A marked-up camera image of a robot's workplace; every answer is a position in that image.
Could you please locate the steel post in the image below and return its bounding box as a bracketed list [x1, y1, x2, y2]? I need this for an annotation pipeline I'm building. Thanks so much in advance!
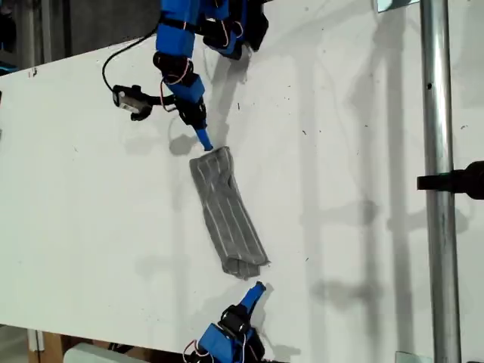
[419, 0, 463, 363]

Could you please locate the white plastic container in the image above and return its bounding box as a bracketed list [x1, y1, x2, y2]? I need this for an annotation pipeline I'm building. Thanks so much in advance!
[62, 341, 152, 363]

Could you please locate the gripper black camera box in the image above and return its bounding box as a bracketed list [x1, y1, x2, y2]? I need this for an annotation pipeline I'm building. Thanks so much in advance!
[111, 84, 154, 123]

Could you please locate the wooden table leg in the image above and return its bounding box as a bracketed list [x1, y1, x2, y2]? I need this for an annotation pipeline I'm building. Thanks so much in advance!
[26, 327, 65, 363]

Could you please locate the gripper black camera cable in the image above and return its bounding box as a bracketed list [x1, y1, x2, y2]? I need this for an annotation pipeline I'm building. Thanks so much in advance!
[101, 29, 160, 92]

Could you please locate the black clamp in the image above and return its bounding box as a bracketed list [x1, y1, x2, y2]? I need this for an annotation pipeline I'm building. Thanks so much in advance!
[417, 160, 484, 200]

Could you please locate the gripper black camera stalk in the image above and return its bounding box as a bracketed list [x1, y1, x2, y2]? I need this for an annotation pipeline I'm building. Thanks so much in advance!
[149, 93, 178, 111]

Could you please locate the grey white striped towel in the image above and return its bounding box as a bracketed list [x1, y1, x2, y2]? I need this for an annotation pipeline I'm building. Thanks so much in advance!
[188, 145, 271, 281]

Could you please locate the metal corner bracket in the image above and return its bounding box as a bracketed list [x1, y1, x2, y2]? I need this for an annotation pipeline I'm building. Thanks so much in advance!
[372, 0, 420, 14]

